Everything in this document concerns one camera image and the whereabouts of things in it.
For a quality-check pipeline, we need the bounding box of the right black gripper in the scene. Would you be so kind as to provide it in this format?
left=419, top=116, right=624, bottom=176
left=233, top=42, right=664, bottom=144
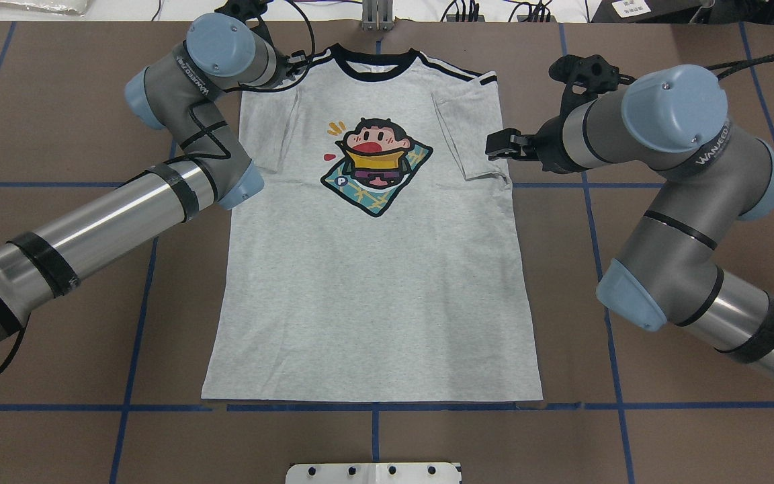
left=485, top=128, right=566, bottom=174

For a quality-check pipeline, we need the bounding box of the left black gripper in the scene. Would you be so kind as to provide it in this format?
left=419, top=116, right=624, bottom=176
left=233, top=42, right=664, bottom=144
left=273, top=51, right=310, bottom=89

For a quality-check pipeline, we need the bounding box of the grey cartoon print t-shirt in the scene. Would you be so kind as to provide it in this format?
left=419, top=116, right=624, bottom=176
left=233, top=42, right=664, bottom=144
left=202, top=45, right=543, bottom=403

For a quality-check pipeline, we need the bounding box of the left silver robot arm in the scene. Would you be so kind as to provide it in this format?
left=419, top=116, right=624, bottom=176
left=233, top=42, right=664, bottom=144
left=0, top=5, right=308, bottom=342

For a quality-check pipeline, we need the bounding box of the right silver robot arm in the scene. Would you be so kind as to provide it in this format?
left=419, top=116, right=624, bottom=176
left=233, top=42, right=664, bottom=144
left=485, top=55, right=774, bottom=376

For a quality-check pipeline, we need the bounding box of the black box with label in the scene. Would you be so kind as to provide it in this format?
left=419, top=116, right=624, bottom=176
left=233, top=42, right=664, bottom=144
left=590, top=1, right=723, bottom=24

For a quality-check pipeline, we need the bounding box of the clear plastic bag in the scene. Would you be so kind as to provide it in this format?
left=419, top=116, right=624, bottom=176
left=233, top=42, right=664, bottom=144
left=0, top=0, right=92, bottom=16

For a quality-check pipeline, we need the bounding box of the left black camera cable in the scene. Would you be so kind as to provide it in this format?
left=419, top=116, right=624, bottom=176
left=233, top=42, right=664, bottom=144
left=0, top=0, right=315, bottom=382

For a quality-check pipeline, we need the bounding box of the black camera cable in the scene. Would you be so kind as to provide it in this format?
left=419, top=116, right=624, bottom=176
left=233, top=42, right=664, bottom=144
left=0, top=0, right=315, bottom=382
left=703, top=58, right=774, bottom=75

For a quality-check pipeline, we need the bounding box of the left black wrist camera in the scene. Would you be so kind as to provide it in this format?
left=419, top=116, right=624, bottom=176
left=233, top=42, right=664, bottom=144
left=214, top=0, right=271, bottom=22

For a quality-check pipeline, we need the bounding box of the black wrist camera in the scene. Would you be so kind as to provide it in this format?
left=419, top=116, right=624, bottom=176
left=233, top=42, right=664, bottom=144
left=214, top=0, right=271, bottom=22
left=548, top=54, right=637, bottom=120

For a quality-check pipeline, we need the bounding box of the aluminium frame post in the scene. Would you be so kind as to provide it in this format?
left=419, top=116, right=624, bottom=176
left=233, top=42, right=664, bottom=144
left=360, top=0, right=395, bottom=32

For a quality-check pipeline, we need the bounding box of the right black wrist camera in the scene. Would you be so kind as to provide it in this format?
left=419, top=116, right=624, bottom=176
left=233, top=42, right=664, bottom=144
left=548, top=54, right=637, bottom=120

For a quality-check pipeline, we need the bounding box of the right black camera cable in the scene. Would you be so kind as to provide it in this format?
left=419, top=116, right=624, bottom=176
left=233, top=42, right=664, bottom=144
left=703, top=58, right=774, bottom=75

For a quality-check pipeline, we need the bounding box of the white central pedestal column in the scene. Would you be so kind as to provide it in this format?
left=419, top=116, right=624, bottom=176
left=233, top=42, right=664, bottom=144
left=285, top=462, right=463, bottom=483

